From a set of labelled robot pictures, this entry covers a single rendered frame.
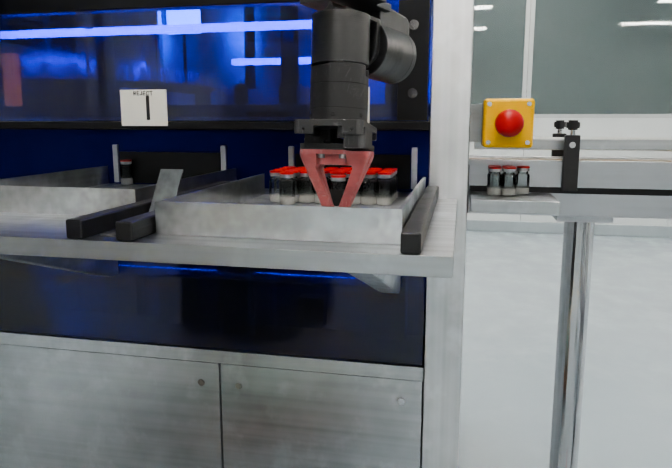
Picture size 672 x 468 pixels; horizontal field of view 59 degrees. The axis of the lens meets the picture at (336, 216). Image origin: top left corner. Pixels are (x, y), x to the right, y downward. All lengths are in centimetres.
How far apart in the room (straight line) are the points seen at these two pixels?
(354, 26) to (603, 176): 60
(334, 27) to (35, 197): 47
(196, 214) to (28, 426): 81
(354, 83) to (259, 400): 67
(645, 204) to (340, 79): 65
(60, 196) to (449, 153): 55
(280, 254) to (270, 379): 53
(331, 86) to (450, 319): 52
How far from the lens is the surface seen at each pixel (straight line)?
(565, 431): 122
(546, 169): 104
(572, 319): 114
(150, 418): 120
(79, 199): 82
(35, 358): 128
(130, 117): 107
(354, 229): 58
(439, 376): 101
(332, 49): 58
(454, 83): 92
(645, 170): 107
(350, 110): 57
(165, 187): 76
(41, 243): 68
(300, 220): 59
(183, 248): 60
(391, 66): 64
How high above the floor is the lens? 100
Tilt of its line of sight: 9 degrees down
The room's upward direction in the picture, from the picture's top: straight up
